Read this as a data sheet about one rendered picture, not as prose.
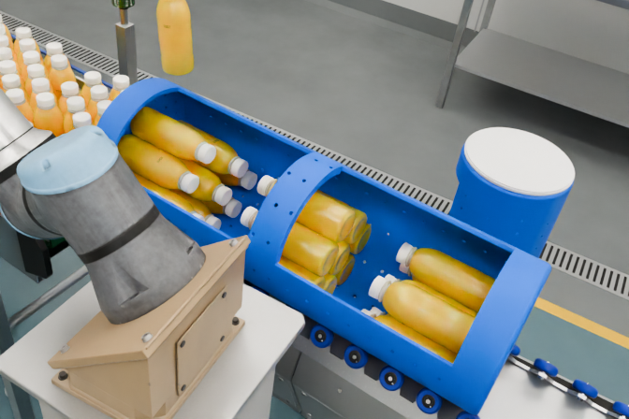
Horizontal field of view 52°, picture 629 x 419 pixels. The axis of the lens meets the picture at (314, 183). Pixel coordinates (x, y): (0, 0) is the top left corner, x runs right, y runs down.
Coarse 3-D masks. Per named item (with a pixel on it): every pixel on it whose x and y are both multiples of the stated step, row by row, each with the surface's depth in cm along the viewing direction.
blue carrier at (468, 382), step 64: (128, 128) 135; (256, 128) 128; (256, 192) 144; (384, 192) 124; (256, 256) 114; (384, 256) 132; (512, 256) 104; (320, 320) 114; (512, 320) 97; (448, 384) 102
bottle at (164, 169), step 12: (120, 144) 133; (132, 144) 132; (144, 144) 132; (132, 156) 131; (144, 156) 130; (156, 156) 130; (168, 156) 130; (132, 168) 132; (144, 168) 130; (156, 168) 129; (168, 168) 128; (180, 168) 129; (156, 180) 129; (168, 180) 128; (180, 180) 128
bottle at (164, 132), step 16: (144, 112) 134; (160, 112) 136; (144, 128) 133; (160, 128) 131; (176, 128) 130; (192, 128) 131; (160, 144) 132; (176, 144) 129; (192, 144) 129; (192, 160) 131
